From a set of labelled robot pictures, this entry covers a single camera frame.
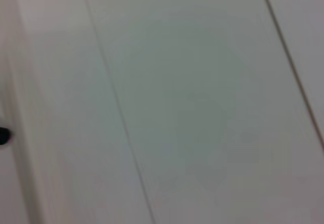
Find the small black rounded object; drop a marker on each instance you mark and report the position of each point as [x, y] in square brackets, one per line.
[3, 135]

